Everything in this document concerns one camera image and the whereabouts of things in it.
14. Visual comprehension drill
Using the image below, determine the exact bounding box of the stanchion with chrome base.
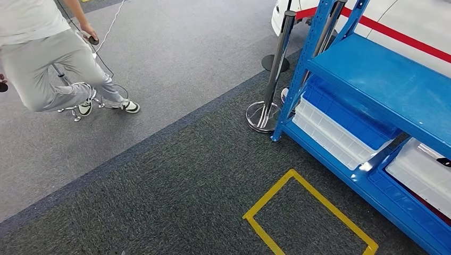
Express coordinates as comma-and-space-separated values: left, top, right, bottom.
245, 10, 297, 134

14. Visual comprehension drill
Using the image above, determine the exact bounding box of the chrome swivel stool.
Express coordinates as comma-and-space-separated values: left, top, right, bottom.
51, 63, 106, 123

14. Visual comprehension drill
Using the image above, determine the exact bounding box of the thin black controller cable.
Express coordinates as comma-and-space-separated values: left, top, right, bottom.
55, 0, 130, 105

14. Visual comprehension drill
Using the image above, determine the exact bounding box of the white controller cable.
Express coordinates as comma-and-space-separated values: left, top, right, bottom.
94, 0, 127, 54

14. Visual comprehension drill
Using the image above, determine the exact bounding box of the thin black stanchion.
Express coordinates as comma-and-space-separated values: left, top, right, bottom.
261, 0, 294, 73

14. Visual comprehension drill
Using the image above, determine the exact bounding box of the stanchion with belt cassette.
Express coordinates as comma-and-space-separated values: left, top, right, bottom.
280, 0, 348, 105

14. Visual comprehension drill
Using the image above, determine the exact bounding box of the long red barrier belt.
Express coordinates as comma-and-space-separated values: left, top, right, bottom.
340, 6, 451, 65

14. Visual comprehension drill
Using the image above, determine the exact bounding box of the short red barrier belt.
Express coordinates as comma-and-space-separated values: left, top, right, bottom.
295, 7, 319, 21

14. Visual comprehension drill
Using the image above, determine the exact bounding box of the person's left hand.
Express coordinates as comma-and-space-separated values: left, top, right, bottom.
79, 22, 100, 45

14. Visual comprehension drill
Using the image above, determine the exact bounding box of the blue metal shelf rack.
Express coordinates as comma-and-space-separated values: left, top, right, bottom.
270, 0, 451, 255

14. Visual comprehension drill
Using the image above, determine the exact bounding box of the person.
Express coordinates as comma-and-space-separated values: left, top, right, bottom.
0, 0, 141, 117

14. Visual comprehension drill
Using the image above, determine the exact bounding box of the white plastic crate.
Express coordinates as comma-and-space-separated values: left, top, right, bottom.
386, 138, 451, 198
295, 97, 395, 164
387, 168, 451, 219
292, 114, 362, 172

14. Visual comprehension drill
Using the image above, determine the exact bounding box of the blue plastic crate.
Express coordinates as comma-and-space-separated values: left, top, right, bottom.
302, 74, 403, 151
367, 139, 451, 255

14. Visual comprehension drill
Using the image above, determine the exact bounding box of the white car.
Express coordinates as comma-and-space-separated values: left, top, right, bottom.
271, 0, 451, 79

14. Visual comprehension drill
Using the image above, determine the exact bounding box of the red item in crate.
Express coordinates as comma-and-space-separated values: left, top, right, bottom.
405, 190, 451, 227

